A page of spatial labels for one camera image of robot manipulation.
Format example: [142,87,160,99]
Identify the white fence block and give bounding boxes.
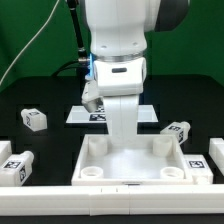
[209,138,224,176]
[0,141,12,163]

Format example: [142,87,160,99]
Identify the black cable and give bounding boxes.
[50,0,92,78]

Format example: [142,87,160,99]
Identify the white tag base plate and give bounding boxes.
[66,105,158,124]

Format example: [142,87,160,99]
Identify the white left fence block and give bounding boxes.
[0,141,12,163]

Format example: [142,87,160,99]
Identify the white right fence block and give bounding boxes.
[209,138,224,176]

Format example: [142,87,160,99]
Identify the white front fence wall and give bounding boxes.
[0,184,224,216]

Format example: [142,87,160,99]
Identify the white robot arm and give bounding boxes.
[81,0,190,146]

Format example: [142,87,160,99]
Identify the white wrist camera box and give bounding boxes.
[82,80,102,113]

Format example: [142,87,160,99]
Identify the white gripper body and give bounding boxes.
[94,57,146,147]

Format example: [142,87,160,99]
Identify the white square tabletop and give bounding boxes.
[71,134,193,186]

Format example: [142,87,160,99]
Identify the white cable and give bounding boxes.
[0,0,61,87]

